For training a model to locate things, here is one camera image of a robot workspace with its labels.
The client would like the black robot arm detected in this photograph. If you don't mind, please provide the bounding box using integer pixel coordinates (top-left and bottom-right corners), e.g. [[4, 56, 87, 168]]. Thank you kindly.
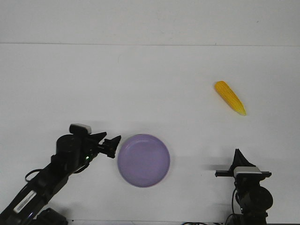
[[0, 132, 121, 225], [215, 149, 273, 225]]

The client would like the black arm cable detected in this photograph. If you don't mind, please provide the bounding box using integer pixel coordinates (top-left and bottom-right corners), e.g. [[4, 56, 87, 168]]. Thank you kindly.
[[24, 164, 89, 182], [231, 187, 238, 215]]

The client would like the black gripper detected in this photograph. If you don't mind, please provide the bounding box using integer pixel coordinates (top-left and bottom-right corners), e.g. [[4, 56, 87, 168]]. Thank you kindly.
[[81, 132, 121, 164], [215, 149, 272, 190]]

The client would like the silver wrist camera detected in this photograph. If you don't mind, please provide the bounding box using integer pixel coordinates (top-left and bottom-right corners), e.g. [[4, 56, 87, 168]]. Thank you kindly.
[[69, 123, 91, 135], [233, 166, 262, 178]]

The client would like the purple round plate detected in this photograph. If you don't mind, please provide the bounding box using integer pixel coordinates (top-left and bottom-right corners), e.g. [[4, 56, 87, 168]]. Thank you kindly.
[[117, 134, 171, 188]]

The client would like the yellow corn cob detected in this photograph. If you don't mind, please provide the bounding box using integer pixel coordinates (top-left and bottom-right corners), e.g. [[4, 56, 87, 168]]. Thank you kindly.
[[214, 81, 247, 116]]

